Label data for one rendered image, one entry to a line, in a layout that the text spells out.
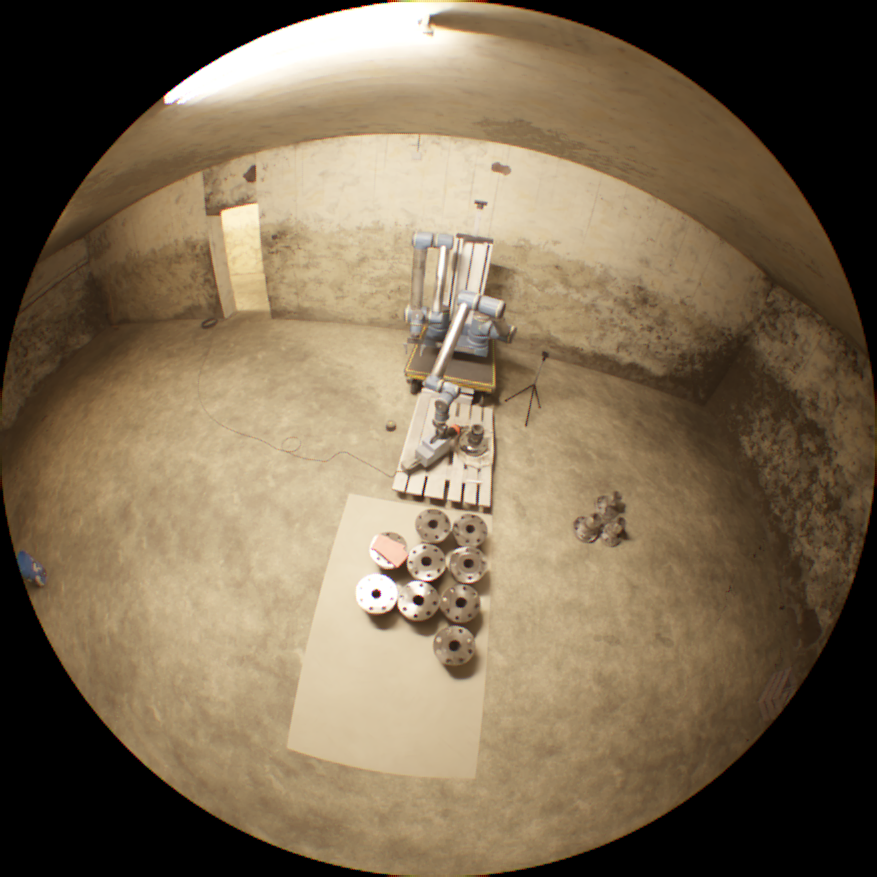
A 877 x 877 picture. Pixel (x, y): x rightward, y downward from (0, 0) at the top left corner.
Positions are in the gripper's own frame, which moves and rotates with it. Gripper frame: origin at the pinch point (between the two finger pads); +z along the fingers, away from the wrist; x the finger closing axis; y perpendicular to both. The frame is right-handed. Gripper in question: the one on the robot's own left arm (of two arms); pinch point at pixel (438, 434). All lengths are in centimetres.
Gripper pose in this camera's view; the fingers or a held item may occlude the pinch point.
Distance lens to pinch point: 243.9
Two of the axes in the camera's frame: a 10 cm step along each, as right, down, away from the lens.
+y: -6.7, 4.9, -5.6
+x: 7.4, 5.5, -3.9
